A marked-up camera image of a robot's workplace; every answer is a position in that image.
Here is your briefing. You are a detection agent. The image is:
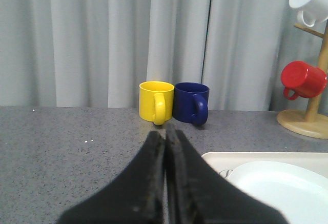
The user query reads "red mug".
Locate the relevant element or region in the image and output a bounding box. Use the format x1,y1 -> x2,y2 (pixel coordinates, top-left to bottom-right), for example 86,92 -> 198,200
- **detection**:
280,60 -> 327,100

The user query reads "dark blue mug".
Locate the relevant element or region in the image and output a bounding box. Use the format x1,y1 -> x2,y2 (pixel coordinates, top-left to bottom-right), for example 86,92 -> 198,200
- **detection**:
173,82 -> 210,126

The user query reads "yellow mug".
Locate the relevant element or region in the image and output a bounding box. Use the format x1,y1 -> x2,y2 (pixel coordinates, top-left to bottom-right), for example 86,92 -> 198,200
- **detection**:
139,81 -> 174,126

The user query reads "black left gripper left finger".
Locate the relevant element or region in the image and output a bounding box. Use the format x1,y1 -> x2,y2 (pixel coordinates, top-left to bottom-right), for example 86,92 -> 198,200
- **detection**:
58,131 -> 165,223

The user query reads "grey curtain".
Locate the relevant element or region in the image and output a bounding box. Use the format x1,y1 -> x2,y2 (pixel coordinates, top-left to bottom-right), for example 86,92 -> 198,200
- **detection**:
1,0 -> 321,111

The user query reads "white round plate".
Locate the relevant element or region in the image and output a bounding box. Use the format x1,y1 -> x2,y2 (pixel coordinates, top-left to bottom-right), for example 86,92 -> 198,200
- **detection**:
228,161 -> 327,223

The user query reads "white mug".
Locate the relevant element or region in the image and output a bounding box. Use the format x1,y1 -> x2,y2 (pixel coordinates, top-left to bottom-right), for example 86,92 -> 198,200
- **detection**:
289,0 -> 327,27

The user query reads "wooden mug tree stand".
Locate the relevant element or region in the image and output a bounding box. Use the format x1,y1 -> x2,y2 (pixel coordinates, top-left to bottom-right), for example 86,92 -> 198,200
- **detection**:
277,24 -> 327,139

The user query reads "cream rabbit serving tray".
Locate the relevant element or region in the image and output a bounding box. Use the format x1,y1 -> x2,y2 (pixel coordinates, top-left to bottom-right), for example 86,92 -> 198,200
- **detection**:
197,152 -> 327,182

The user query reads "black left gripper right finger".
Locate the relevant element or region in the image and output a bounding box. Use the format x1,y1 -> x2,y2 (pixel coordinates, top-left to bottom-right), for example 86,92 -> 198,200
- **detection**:
166,124 -> 287,223

